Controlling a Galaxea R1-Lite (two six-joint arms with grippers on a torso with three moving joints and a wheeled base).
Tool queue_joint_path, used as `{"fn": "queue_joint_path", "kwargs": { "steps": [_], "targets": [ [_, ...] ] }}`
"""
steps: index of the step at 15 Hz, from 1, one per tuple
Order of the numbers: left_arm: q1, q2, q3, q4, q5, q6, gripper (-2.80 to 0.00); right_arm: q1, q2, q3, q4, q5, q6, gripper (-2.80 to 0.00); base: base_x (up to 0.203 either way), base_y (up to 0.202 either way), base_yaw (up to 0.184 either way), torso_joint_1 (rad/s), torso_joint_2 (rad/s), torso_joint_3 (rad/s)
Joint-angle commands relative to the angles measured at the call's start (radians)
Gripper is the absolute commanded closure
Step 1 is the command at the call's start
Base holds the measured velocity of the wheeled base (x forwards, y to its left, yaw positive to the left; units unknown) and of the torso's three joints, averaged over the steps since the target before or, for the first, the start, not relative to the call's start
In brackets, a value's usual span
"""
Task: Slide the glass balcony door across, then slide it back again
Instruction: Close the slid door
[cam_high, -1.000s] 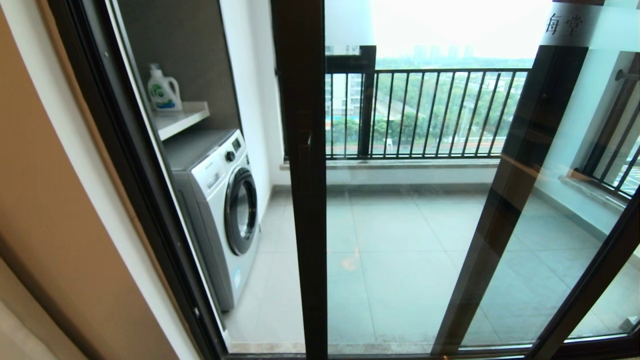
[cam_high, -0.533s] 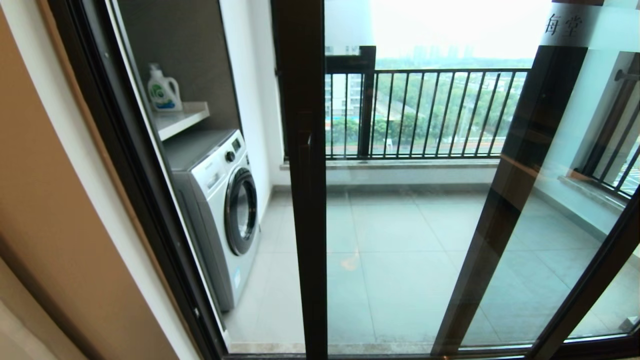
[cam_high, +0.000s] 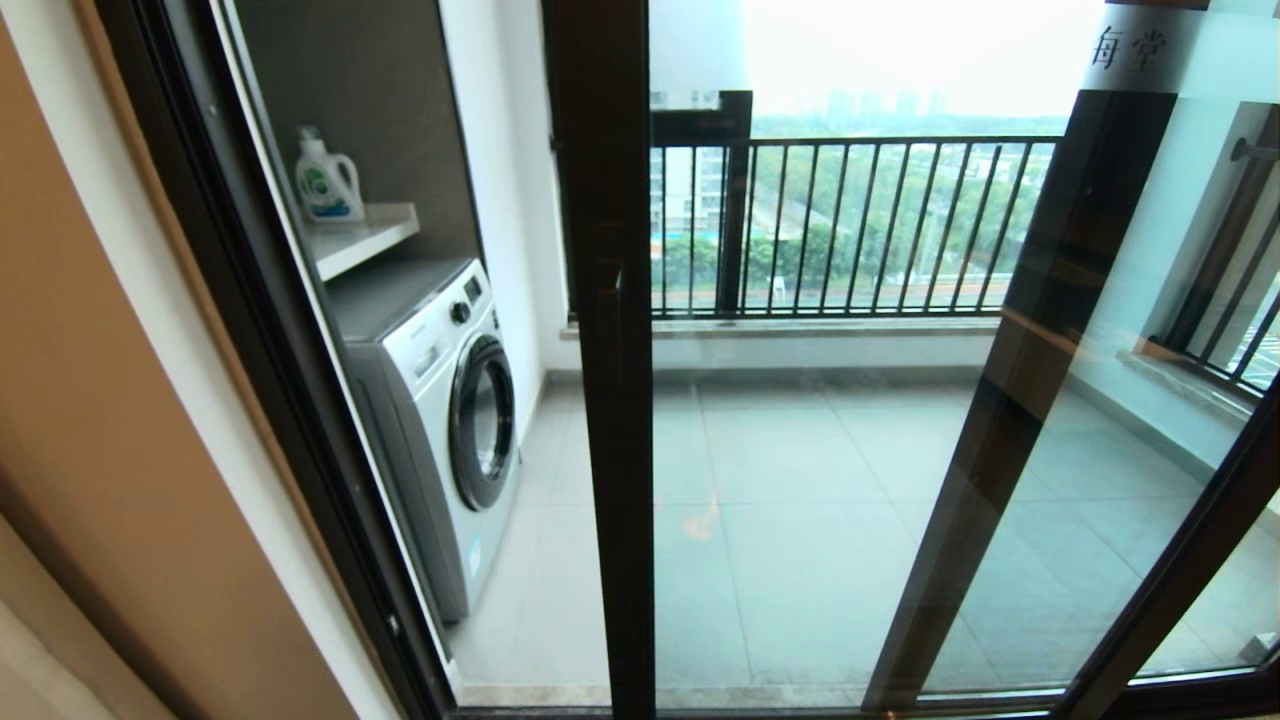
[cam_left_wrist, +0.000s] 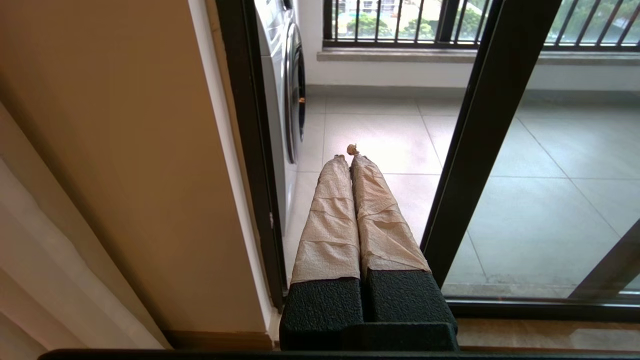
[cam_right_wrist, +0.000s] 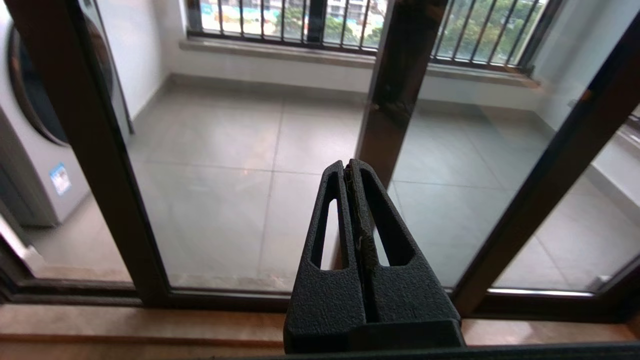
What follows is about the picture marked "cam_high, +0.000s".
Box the dark sliding door handle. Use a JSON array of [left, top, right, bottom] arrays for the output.
[[597, 264, 628, 398]]

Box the dark framed glass sliding door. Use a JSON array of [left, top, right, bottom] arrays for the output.
[[545, 0, 1280, 720]]

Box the white front-load washing machine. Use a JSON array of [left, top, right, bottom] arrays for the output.
[[325, 258, 521, 623]]

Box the white laundry detergent bottle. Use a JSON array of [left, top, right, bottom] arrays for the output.
[[294, 126, 366, 223]]

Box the dark brown cabinet niche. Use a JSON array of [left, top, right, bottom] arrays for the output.
[[232, 0, 486, 266]]

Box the dark framed fixed glass door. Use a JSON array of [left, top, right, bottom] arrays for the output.
[[862, 88, 1280, 713]]

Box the dark balcony window frame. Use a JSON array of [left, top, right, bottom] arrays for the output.
[[650, 90, 754, 313]]

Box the white wall shelf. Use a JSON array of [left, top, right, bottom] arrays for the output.
[[305, 203, 421, 282]]

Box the dark outer door frame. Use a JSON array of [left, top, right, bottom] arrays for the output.
[[95, 0, 621, 720]]

